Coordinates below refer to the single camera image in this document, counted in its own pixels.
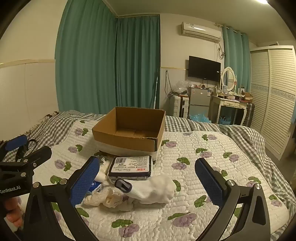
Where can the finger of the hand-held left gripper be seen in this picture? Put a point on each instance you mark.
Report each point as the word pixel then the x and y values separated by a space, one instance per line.
pixel 14 142
pixel 38 154

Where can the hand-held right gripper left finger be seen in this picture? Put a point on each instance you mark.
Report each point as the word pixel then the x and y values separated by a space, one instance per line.
pixel 85 182

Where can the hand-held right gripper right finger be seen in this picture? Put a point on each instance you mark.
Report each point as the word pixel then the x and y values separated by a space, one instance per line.
pixel 210 182

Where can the blue white small packet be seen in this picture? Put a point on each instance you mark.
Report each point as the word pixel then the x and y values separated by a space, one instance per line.
pixel 95 186

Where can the white cloth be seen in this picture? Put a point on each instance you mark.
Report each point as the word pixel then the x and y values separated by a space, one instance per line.
pixel 104 170

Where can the cream lace sock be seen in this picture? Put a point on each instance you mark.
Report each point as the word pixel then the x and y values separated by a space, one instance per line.
pixel 108 199

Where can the black white wet wipes pack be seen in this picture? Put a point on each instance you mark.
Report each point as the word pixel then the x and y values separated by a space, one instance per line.
pixel 130 166

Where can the white sock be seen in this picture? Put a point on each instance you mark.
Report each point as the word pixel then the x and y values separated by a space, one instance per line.
pixel 157 188

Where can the brown cardboard box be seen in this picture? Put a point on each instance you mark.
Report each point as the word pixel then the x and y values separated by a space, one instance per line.
pixel 129 120

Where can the person's left hand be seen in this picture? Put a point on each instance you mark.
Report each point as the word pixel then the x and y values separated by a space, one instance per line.
pixel 12 212

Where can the striped and floral bedding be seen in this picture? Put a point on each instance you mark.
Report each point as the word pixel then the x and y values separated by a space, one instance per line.
pixel 57 120

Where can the white floral quilt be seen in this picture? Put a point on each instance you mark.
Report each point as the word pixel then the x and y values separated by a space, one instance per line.
pixel 185 220

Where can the blue basket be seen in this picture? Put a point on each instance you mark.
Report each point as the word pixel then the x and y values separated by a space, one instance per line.
pixel 224 120

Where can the blue plastic bags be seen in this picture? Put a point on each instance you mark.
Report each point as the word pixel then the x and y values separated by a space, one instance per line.
pixel 198 117

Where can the dark suitcase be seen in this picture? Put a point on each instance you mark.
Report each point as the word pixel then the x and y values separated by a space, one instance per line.
pixel 250 113

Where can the white suitcase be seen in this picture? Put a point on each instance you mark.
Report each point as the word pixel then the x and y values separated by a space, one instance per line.
pixel 179 106

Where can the white dressing table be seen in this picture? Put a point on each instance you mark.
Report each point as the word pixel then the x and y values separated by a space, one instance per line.
pixel 225 102

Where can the grey mini fridge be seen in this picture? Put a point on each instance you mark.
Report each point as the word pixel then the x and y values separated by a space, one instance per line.
pixel 198 99

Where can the clear plastic bag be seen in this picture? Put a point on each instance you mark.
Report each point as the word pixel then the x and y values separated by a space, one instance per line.
pixel 181 87

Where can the white pole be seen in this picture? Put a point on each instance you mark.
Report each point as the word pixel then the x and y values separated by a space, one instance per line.
pixel 155 92

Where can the white oval vanity mirror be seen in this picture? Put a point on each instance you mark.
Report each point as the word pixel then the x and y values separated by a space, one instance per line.
pixel 229 78

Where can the white louvered wardrobe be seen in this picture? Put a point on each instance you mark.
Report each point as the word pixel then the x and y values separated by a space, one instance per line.
pixel 275 97

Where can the wide green curtain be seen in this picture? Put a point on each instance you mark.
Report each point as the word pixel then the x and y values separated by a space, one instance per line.
pixel 85 58

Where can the green corner curtain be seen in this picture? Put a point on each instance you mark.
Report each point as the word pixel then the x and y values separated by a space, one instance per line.
pixel 138 62

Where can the narrow green curtain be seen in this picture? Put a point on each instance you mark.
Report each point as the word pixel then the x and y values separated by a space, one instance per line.
pixel 234 53

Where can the white air conditioner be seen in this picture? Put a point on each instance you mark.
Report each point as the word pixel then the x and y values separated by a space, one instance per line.
pixel 200 30

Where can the ceiling light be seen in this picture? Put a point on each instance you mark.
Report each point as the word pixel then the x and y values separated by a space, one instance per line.
pixel 263 1

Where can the black wall television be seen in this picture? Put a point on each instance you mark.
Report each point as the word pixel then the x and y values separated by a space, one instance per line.
pixel 203 68

